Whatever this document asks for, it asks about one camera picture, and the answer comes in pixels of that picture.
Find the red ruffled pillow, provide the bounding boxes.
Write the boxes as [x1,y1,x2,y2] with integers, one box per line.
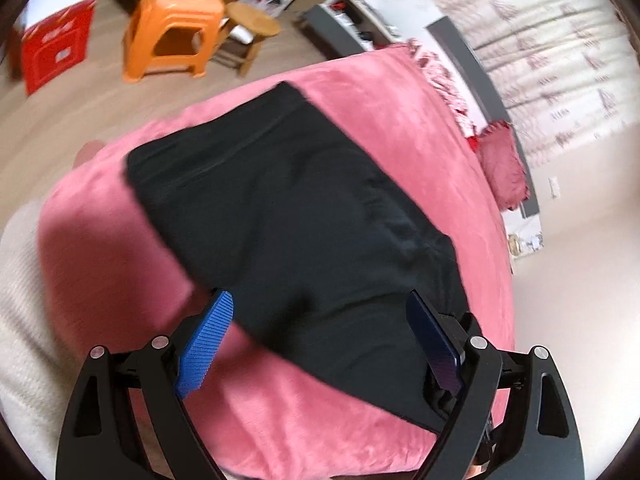
[475,121,532,212]

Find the orange plastic stool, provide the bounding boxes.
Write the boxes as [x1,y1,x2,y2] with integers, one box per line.
[122,0,227,83]

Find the white patterned curtain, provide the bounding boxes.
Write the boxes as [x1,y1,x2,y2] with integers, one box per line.
[425,0,636,166]

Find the cream knit sweater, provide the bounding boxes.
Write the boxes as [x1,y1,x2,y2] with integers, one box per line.
[0,195,151,480]

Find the white flower-print nightstand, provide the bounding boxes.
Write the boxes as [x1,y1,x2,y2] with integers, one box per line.
[502,210,545,261]
[300,0,436,56]

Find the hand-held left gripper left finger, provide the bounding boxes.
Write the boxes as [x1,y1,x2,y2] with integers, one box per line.
[57,289,236,480]

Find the black embroidered pants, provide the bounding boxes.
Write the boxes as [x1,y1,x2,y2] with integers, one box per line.
[124,81,483,433]

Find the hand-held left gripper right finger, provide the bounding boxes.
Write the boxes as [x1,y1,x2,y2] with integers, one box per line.
[405,289,586,480]

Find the round wooden stool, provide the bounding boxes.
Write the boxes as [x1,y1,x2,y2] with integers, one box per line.
[215,1,282,77]

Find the pink floral cloth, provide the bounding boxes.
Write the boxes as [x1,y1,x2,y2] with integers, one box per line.
[405,40,476,131]

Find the pink plush bed blanket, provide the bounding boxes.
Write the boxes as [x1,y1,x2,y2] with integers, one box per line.
[36,44,518,480]

